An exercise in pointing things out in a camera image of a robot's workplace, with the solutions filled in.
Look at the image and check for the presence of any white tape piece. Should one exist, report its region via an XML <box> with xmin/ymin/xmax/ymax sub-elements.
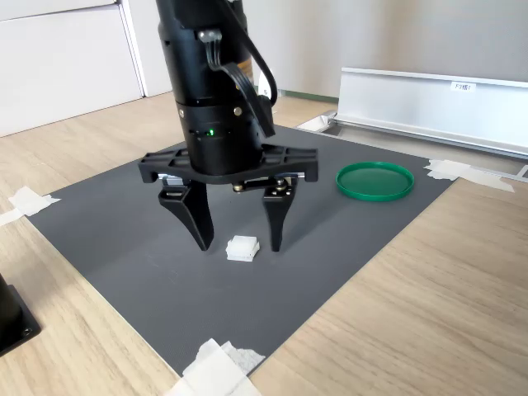
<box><xmin>164</xmin><ymin>337</ymin><xmax>267</xmax><ymax>396</ymax></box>
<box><xmin>0</xmin><ymin>185</ymin><xmax>62</xmax><ymax>227</ymax></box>
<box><xmin>423</xmin><ymin>158</ymin><xmax>516</xmax><ymax>194</ymax></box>

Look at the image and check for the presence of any recessed cable duct tray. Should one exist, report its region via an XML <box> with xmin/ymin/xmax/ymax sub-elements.
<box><xmin>295</xmin><ymin>109</ymin><xmax>528</xmax><ymax>182</ymax></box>

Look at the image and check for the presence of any grey desk partition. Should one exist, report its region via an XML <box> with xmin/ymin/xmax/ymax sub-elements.
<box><xmin>243</xmin><ymin>0</ymin><xmax>528</xmax><ymax>104</ymax></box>

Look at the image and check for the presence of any dark grey mat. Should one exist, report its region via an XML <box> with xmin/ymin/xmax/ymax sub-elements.
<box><xmin>25</xmin><ymin>123</ymin><xmax>461</xmax><ymax>379</ymax></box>

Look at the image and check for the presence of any silver cable duct flap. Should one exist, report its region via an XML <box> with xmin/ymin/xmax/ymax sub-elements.
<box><xmin>336</xmin><ymin>67</ymin><xmax>528</xmax><ymax>160</ymax></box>

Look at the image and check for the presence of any small white plastic terminal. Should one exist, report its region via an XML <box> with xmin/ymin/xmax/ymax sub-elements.
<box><xmin>225</xmin><ymin>234</ymin><xmax>262</xmax><ymax>263</ymax></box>

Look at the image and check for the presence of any round green lid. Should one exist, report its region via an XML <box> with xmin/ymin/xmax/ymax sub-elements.
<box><xmin>335</xmin><ymin>161</ymin><xmax>415</xmax><ymax>203</ymax></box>

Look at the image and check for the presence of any black camera cable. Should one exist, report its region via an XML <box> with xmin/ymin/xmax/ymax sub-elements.
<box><xmin>196</xmin><ymin>0</ymin><xmax>278</xmax><ymax>138</ymax></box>

